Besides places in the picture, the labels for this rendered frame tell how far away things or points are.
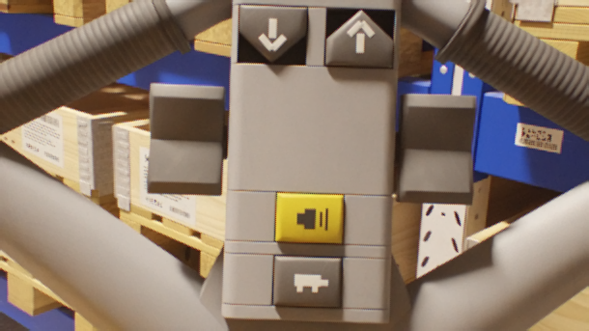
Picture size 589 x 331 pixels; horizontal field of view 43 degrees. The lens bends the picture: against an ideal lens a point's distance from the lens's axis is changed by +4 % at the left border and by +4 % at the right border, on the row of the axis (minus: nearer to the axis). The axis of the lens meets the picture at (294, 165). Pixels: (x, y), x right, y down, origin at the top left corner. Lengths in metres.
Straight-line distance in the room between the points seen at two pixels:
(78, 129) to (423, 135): 1.66
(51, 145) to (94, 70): 1.74
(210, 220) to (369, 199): 1.28
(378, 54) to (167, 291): 0.17
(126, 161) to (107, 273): 1.46
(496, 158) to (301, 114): 0.88
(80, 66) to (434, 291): 0.23
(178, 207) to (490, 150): 0.79
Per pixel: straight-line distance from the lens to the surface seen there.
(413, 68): 1.39
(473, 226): 1.34
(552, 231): 0.44
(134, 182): 1.87
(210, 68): 1.68
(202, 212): 1.68
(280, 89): 0.40
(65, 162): 2.11
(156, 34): 0.42
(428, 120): 0.41
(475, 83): 1.26
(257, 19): 0.40
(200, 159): 0.40
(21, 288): 2.48
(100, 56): 0.42
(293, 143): 0.39
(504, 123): 1.24
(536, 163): 1.23
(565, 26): 1.13
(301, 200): 0.39
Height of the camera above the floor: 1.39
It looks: 16 degrees down
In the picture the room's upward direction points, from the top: 2 degrees clockwise
